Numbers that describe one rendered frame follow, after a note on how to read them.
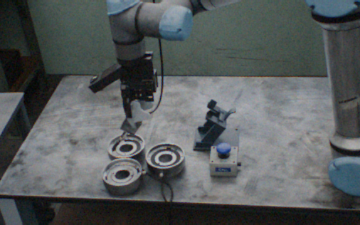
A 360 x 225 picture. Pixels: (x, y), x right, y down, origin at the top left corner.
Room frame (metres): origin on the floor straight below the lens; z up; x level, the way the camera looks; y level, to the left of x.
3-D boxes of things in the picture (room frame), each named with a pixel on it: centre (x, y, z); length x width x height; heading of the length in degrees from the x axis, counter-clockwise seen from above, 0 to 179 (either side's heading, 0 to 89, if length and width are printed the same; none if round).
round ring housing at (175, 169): (1.04, 0.05, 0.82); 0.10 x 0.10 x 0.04
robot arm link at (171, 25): (1.04, 0.01, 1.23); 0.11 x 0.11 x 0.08; 62
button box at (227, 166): (1.01, -0.11, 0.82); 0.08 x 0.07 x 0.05; 80
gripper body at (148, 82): (1.07, 0.10, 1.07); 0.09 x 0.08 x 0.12; 81
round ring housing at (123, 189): (0.98, 0.17, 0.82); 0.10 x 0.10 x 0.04
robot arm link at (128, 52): (1.07, 0.11, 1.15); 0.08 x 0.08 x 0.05
